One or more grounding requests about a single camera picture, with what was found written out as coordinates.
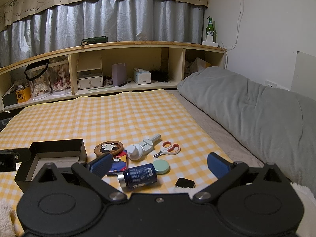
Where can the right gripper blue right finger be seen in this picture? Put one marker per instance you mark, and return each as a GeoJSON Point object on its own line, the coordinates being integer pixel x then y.
{"type": "Point", "coordinates": [227, 176]}

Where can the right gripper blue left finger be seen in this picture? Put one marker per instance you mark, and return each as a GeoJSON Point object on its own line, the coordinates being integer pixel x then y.
{"type": "Point", "coordinates": [91, 174]}

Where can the colourful card box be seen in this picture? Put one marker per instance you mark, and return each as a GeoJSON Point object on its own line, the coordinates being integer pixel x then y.
{"type": "Point", "coordinates": [120, 163]}

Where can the panda cork coaster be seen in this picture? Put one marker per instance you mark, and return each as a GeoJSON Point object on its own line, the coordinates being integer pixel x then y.
{"type": "Point", "coordinates": [113, 147]}

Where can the black box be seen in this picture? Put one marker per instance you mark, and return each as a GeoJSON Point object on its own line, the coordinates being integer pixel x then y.
{"type": "Point", "coordinates": [63, 153]}
{"type": "Point", "coordinates": [10, 99]}

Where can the dark blue pill bottle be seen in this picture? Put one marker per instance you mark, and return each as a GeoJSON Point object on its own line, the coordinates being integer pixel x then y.
{"type": "Point", "coordinates": [138, 176]}

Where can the black smartwatch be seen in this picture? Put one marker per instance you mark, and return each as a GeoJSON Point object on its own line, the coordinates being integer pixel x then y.
{"type": "Point", "coordinates": [185, 183]}

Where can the grey watch link tool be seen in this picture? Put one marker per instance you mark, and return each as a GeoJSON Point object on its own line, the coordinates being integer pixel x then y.
{"type": "Point", "coordinates": [148, 144]}

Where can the orange handled scissors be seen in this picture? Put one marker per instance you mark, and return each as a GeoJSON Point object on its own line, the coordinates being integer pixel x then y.
{"type": "Point", "coordinates": [168, 148]}

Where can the mint green round tin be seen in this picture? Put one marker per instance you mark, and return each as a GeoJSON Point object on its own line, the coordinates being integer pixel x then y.
{"type": "Point", "coordinates": [161, 166]}

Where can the black box on shelf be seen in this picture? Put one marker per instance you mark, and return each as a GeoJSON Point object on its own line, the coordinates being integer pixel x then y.
{"type": "Point", "coordinates": [10, 99]}

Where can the yellow cartoon box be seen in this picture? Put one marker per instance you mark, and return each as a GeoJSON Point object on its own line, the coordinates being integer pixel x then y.
{"type": "Point", "coordinates": [23, 95]}

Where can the yellow checkered cloth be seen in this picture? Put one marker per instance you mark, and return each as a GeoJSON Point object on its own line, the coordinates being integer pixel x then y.
{"type": "Point", "coordinates": [127, 118]}

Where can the clear doll display case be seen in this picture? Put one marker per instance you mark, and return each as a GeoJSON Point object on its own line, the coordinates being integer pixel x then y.
{"type": "Point", "coordinates": [38, 77]}

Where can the white fluffy rug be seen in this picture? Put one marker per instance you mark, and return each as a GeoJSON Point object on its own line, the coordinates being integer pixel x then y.
{"type": "Point", "coordinates": [307, 225]}

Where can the small wooden drawer organizer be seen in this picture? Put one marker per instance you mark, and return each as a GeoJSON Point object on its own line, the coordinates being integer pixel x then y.
{"type": "Point", "coordinates": [89, 72]}

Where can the wooden shelf unit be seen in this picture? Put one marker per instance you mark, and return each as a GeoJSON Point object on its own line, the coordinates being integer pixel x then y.
{"type": "Point", "coordinates": [147, 55]}

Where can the lilac box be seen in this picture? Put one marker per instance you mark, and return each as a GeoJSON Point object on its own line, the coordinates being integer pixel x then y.
{"type": "Point", "coordinates": [118, 73]}

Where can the white tissue box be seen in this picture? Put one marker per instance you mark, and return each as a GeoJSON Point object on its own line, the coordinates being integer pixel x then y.
{"type": "Point", "coordinates": [141, 76]}

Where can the white power strip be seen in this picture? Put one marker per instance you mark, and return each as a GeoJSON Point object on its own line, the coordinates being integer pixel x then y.
{"type": "Point", "coordinates": [210, 44]}

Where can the dark green pouch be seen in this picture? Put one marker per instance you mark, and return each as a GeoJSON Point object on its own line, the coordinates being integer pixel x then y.
{"type": "Point", "coordinates": [94, 40]}

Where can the green beer bottle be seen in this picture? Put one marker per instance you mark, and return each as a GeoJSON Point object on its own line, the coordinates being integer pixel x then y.
{"type": "Point", "coordinates": [210, 31]}

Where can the silver curtain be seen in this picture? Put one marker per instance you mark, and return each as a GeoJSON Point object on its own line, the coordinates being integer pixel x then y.
{"type": "Point", "coordinates": [65, 26]}

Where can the wall socket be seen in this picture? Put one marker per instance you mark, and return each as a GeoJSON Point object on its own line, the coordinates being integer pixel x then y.
{"type": "Point", "coordinates": [270, 84]}

